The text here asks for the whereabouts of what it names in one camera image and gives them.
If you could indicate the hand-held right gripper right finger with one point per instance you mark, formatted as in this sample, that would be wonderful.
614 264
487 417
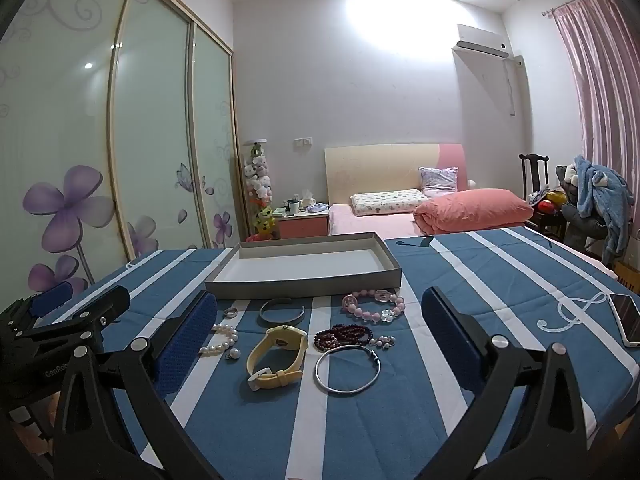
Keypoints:
450 340

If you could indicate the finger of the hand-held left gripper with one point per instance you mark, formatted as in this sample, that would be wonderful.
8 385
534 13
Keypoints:
107 305
52 296

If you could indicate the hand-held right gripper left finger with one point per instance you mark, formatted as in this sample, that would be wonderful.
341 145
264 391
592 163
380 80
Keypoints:
185 340

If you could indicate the thin silver bangle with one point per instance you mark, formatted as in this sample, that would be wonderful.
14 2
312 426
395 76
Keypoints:
371 354

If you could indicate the yellow wristwatch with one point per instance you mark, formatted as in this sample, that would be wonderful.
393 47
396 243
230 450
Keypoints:
285 336

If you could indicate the grey cardboard box tray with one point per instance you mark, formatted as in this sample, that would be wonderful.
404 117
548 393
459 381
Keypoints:
300 281

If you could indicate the pearl earring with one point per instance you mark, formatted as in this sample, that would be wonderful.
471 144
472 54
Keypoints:
232 354

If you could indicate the blue white striped tablecloth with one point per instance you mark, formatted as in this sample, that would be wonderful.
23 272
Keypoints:
440 265

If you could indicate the grey open bangle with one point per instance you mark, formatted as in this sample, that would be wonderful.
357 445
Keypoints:
281 323

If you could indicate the coral folded quilt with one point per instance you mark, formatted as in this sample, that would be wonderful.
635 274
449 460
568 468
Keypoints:
475 210

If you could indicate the bed with pink sheet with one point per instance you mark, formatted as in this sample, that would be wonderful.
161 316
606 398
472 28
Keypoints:
370 222

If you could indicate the white patterned pillow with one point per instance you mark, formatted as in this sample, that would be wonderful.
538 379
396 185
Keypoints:
385 202

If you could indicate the purple patterned pillow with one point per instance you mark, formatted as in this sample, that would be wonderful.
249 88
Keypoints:
437 180

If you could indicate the pink white nightstand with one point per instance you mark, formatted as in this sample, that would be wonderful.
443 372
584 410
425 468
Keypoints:
300 227

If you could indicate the colourful toys pile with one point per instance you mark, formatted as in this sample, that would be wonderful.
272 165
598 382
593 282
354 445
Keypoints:
547 202

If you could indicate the clear tube of plush toys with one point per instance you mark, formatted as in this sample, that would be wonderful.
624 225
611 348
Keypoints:
259 185

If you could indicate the floral sliding door wardrobe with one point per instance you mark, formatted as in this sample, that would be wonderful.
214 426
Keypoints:
150 135

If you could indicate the smartphone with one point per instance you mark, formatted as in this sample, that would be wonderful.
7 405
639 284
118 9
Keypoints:
627 317

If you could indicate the cream pink headboard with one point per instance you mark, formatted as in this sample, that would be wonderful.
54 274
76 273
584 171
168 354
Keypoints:
375 170

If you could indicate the tissue box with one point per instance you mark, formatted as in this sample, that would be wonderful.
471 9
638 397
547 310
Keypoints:
307 198

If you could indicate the dark wooden chair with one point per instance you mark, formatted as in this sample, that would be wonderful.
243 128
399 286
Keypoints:
530 170

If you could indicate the grey plush clothing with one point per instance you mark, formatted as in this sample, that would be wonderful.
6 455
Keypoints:
567 177

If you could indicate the white pipe cover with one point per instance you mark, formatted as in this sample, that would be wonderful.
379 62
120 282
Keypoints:
515 85

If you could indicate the pink curtain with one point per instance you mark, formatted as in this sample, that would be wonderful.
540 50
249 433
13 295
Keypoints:
600 85

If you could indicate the white air conditioner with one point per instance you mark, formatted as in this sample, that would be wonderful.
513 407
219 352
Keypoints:
482 40

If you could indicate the curtain rod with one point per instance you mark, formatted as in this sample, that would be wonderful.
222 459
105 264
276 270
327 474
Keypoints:
575 2

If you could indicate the white wall switch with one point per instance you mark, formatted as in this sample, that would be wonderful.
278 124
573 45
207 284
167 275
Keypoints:
303 141

